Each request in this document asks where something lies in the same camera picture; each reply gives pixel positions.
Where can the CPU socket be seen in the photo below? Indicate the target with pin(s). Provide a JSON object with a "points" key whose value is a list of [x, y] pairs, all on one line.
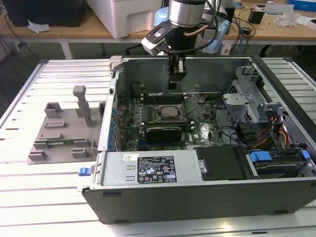
{"points": [[160, 114]]}

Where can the round coin cell battery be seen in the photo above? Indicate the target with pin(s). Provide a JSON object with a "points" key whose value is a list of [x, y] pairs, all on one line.
{"points": [[201, 100]]}

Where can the silver CPU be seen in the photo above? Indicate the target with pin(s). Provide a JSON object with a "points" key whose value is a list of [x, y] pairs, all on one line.
{"points": [[171, 111]]}

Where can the blue expansion slot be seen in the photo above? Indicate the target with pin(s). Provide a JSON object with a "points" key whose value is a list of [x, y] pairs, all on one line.
{"points": [[142, 143]]}

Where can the black power adapter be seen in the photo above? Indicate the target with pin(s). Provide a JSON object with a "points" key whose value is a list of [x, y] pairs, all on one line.
{"points": [[247, 30]]}

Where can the clear plastic bag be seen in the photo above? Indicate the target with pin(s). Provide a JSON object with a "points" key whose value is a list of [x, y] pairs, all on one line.
{"points": [[286, 19]]}

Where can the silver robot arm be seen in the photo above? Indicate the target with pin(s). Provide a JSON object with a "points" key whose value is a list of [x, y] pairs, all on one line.
{"points": [[187, 12]]}

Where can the white plastic printer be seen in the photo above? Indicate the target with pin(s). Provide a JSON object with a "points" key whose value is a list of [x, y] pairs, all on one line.
{"points": [[118, 19]]}

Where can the metal drive cage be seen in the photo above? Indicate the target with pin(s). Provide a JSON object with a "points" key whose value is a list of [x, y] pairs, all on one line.
{"points": [[237, 101]]}

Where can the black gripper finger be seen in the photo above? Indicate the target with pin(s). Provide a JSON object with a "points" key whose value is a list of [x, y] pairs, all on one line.
{"points": [[173, 74]]}

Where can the blue case latch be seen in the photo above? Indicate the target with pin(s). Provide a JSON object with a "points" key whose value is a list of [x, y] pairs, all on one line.
{"points": [[84, 171]]}

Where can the white flat box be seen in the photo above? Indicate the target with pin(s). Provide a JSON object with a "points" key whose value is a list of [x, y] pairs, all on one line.
{"points": [[279, 9]]}

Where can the grey parts rack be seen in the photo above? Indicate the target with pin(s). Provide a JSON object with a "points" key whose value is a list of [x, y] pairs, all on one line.
{"points": [[64, 118]]}

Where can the grey power supply unit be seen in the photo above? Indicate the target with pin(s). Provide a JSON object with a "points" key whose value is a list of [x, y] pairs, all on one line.
{"points": [[116, 170]]}

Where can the green RAM stick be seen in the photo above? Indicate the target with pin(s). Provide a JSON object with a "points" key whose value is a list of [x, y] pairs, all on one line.
{"points": [[60, 143]]}

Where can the hard disk in blue carrier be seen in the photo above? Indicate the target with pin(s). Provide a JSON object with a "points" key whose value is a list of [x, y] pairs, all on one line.
{"points": [[260, 156]]}

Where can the black RAM slot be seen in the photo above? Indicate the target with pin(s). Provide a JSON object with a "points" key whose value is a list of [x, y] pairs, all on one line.
{"points": [[170, 96], [187, 125], [170, 100], [185, 121]]}

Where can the blue cardboard box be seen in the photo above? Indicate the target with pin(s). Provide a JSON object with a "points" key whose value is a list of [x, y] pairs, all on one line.
{"points": [[303, 3]]}

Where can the small black box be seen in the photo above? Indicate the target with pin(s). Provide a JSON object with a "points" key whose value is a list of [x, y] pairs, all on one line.
{"points": [[255, 16]]}

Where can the black equipment box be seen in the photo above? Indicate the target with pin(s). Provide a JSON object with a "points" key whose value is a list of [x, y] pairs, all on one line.
{"points": [[44, 12]]}

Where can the open black PC case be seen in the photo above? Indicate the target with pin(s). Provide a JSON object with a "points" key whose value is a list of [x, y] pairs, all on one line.
{"points": [[197, 205]]}

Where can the crumpled white tissue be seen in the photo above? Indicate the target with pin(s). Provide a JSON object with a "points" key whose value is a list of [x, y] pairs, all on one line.
{"points": [[38, 26]]}

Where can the green motherboard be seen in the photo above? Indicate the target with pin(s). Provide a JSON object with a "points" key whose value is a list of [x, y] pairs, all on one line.
{"points": [[205, 128]]}

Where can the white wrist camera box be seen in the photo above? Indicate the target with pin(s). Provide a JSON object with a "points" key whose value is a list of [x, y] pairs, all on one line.
{"points": [[150, 45]]}

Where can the black graphics card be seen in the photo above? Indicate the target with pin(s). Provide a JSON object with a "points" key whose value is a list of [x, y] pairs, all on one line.
{"points": [[163, 134]]}

